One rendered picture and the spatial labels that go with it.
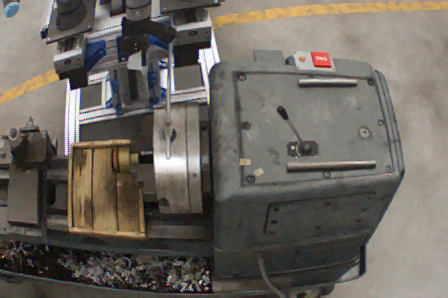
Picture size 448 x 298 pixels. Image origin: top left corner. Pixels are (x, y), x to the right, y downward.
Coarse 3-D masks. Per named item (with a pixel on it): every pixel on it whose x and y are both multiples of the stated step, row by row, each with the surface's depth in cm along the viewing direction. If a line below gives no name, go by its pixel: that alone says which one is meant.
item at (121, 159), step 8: (112, 152) 189; (120, 152) 188; (128, 152) 187; (136, 152) 189; (112, 160) 188; (120, 160) 187; (128, 160) 187; (136, 160) 188; (112, 168) 189; (120, 168) 188; (128, 168) 188
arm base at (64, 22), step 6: (78, 6) 206; (84, 6) 212; (66, 12) 204; (72, 12) 206; (78, 12) 209; (84, 12) 212; (60, 18) 208; (66, 18) 207; (72, 18) 208; (78, 18) 212; (84, 18) 214; (60, 24) 211; (66, 24) 209; (72, 24) 210; (78, 24) 213
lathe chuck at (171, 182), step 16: (160, 112) 182; (176, 112) 182; (160, 128) 178; (176, 128) 178; (160, 144) 176; (176, 144) 177; (160, 160) 176; (176, 160) 176; (160, 176) 177; (176, 176) 177; (160, 192) 179; (176, 192) 179; (160, 208) 184; (176, 208) 184
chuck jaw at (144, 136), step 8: (144, 112) 188; (152, 112) 188; (144, 120) 185; (152, 120) 185; (144, 128) 186; (152, 128) 186; (136, 136) 187; (144, 136) 187; (152, 136) 187; (136, 144) 188; (144, 144) 188; (152, 144) 188
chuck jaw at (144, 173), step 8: (136, 168) 187; (144, 168) 187; (152, 168) 187; (136, 176) 188; (144, 176) 185; (152, 176) 185; (144, 184) 183; (152, 184) 184; (144, 192) 182; (152, 192) 182; (152, 200) 184; (160, 200) 182
